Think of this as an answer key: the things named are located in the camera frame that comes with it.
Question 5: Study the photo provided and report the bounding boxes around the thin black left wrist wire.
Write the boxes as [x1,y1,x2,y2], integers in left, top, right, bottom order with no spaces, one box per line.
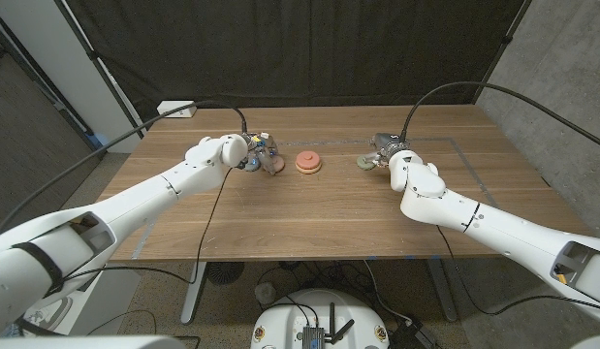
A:
[61,166,233,286]

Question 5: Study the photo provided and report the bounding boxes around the grey round floor puck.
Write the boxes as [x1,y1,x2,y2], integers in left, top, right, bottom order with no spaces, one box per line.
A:
[254,282,277,305]

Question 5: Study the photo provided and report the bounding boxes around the black fabric backdrop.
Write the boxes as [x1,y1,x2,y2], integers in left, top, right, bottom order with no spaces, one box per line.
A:
[64,0,528,128]

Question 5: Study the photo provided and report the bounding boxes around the thin black wrist wire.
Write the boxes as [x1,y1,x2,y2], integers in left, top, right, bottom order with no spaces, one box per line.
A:
[435,225,600,316]
[61,166,233,286]

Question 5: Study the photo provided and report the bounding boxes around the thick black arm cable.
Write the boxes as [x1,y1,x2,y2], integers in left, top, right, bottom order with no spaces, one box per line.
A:
[399,80,600,152]
[0,100,249,239]

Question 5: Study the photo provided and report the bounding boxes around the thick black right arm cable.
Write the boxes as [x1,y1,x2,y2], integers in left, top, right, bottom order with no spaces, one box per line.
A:
[399,80,600,152]

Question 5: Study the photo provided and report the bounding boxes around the black round floor fan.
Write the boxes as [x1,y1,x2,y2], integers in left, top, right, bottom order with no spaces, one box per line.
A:
[205,261,245,286]

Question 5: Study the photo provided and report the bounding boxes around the white grey sneaker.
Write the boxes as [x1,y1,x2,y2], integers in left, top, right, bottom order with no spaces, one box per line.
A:
[22,296,74,335]

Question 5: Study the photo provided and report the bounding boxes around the grey antenna radio module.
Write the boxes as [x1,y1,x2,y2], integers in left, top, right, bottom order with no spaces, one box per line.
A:
[301,302,356,349]

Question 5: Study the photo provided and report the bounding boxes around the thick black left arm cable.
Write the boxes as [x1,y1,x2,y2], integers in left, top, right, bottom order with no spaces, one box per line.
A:
[0,100,249,239]

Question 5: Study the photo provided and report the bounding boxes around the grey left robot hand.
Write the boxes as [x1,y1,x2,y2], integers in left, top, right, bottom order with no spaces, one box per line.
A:
[240,131,282,176]

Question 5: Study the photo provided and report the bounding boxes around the black backdrop stand pole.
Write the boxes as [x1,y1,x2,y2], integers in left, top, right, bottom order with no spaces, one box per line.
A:
[53,0,148,138]
[471,0,533,106]

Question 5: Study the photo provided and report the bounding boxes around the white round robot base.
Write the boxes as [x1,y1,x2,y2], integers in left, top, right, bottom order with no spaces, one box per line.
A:
[250,289,392,349]

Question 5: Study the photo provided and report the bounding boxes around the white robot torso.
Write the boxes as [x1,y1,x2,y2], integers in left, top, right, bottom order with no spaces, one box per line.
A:
[0,334,187,349]

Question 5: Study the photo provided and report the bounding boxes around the black power adapter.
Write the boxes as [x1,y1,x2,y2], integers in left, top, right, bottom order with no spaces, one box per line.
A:
[389,318,439,349]

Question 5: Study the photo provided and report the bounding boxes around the white power strip box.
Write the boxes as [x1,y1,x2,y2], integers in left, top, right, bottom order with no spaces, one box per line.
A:
[156,100,198,119]

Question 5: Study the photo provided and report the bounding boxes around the grey table leg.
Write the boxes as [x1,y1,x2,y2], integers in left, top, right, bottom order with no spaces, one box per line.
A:
[426,259,459,324]

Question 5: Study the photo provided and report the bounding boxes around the white table leg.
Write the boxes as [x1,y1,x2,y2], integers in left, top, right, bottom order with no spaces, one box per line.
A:
[179,261,208,326]

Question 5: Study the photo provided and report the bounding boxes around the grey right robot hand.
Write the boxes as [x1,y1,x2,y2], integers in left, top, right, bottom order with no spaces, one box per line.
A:
[362,132,412,169]

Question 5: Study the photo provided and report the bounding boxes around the black tangled floor cables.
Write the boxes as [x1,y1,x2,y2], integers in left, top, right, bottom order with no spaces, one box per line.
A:
[255,261,378,311]

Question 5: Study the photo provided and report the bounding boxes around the coral red toy ring disc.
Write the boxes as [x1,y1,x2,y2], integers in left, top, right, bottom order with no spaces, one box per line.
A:
[296,150,322,171]

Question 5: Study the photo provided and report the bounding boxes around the thin black right wrist wire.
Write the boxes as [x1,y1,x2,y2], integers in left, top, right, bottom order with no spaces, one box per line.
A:
[435,225,600,316]

